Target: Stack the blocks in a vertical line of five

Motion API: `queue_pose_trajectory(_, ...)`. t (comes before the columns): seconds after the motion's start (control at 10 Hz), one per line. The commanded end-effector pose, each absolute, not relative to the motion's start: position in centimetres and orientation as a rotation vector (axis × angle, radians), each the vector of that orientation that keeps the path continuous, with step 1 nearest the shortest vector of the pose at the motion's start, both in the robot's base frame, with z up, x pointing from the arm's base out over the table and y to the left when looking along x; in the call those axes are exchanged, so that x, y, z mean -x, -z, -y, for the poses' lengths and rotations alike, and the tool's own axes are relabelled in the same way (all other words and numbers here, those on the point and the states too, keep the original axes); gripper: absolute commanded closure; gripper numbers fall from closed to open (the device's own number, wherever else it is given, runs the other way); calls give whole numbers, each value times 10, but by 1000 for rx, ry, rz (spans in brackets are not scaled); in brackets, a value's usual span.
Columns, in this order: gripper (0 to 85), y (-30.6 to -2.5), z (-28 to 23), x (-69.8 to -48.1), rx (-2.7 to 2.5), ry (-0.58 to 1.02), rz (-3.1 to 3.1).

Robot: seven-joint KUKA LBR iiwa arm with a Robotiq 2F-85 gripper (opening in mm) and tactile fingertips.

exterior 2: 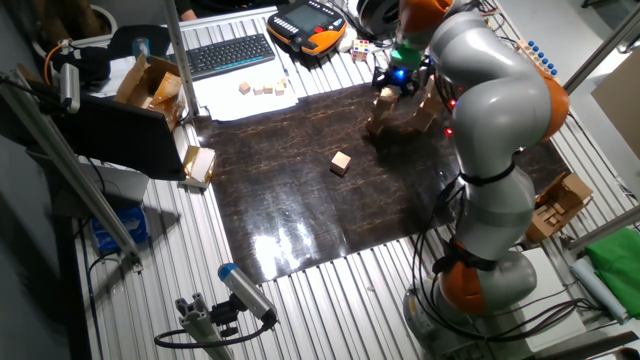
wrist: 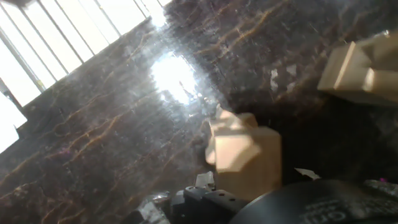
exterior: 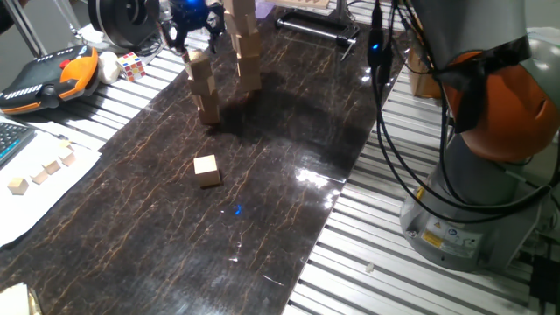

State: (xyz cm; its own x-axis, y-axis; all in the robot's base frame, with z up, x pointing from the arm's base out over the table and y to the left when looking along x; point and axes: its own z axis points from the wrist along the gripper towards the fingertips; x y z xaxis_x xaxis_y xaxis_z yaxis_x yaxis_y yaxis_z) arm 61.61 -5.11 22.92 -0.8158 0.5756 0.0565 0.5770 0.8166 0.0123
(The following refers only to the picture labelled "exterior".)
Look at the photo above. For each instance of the colourful Rubik's cube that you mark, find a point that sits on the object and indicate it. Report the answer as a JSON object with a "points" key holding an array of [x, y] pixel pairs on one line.
{"points": [[131, 66]]}

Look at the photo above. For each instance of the white paper sheet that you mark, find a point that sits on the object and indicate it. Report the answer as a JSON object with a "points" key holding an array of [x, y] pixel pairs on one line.
{"points": [[26, 210]]}

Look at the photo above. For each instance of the small white scrap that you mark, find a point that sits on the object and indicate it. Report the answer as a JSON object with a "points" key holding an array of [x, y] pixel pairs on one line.
{"points": [[369, 267]]}

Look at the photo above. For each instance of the black orange teach pendant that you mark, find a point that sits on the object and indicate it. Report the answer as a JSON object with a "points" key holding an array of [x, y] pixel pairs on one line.
{"points": [[44, 79]]}

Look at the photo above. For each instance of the black filament spool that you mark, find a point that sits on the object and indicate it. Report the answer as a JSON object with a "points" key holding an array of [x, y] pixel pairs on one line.
{"points": [[122, 22]]}

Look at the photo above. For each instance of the operator hand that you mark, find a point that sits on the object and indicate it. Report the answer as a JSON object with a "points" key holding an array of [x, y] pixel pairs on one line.
{"points": [[23, 2]]}

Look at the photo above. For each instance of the aluminium frame post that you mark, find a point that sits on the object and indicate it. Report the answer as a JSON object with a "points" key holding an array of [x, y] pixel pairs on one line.
{"points": [[343, 9], [22, 26]]}

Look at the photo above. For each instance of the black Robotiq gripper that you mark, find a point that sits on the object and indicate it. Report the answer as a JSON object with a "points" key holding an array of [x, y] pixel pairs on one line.
{"points": [[192, 15]]}

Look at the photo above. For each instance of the white rounded object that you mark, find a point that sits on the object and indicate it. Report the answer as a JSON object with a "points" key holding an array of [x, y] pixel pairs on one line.
{"points": [[107, 67]]}

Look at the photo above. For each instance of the cardboard box with wooden pieces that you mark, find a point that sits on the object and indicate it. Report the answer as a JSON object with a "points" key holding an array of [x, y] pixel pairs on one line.
{"points": [[422, 81]]}

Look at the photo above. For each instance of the black sleeved forearm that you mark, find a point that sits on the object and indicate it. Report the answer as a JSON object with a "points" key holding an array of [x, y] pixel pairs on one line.
{"points": [[5, 17]]}

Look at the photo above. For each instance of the white gold foil box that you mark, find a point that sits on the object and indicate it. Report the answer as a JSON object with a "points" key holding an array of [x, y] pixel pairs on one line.
{"points": [[15, 299]]}

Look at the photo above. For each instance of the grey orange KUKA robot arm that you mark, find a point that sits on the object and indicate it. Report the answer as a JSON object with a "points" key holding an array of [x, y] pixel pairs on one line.
{"points": [[503, 44]]}

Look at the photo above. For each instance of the black computer keyboard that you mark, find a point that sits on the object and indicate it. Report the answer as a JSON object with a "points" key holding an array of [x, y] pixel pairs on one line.
{"points": [[11, 140]]}

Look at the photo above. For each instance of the dark marble pattern mat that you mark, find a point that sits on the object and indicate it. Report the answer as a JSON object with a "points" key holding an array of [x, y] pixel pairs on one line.
{"points": [[153, 240]]}

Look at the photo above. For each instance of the purple plastic object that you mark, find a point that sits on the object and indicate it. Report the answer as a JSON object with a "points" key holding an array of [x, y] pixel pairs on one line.
{"points": [[263, 9]]}

